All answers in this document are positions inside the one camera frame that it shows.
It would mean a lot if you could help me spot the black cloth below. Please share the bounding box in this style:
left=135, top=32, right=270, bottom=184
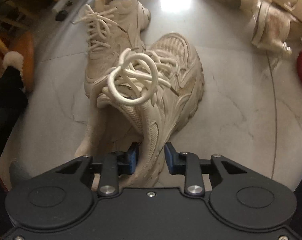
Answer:
left=0, top=66, right=30, bottom=167

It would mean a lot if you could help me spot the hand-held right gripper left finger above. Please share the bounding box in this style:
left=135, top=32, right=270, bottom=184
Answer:
left=56, top=142, right=139, bottom=197

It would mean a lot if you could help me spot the brown fur-lined boot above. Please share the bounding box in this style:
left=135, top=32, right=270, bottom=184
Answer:
left=2, top=31, right=36, bottom=93

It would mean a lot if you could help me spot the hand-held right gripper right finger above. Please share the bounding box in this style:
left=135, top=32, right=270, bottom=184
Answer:
left=164, top=142, right=248, bottom=197

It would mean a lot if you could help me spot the beige lace-up sneaker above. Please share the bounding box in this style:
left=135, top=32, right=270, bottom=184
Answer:
left=71, top=0, right=151, bottom=87
left=74, top=32, right=205, bottom=188

